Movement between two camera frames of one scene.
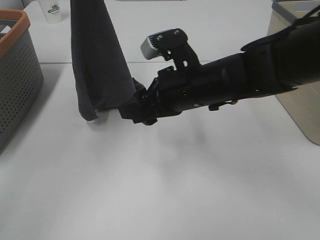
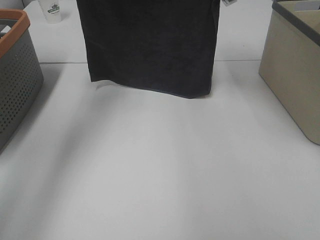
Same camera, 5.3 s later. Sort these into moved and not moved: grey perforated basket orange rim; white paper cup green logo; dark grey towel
Moved: dark grey towel
Not moved: white paper cup green logo; grey perforated basket orange rim
